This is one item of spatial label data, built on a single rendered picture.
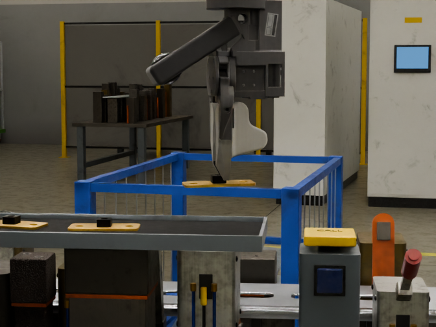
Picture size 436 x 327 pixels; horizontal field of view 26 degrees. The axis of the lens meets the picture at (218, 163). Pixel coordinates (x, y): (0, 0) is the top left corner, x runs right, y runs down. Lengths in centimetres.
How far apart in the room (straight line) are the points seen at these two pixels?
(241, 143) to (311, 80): 806
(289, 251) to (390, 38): 609
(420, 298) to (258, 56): 40
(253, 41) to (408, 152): 806
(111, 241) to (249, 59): 26
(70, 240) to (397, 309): 45
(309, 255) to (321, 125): 807
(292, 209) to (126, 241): 210
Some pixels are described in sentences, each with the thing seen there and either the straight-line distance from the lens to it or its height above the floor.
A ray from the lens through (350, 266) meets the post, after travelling 110.
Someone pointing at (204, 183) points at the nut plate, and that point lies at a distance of 111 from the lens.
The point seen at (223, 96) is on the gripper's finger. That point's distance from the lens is 107.
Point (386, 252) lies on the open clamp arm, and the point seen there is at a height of 105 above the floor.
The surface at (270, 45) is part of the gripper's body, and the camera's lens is 111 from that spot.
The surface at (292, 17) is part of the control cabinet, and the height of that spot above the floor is 182.
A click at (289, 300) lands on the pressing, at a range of 145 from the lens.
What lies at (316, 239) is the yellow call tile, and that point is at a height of 116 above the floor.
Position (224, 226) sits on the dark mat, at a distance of 116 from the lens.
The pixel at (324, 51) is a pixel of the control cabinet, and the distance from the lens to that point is 913.
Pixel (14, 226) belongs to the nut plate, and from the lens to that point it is 116.
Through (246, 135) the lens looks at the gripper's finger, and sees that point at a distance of 110.
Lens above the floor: 135
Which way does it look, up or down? 6 degrees down
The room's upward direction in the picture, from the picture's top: straight up
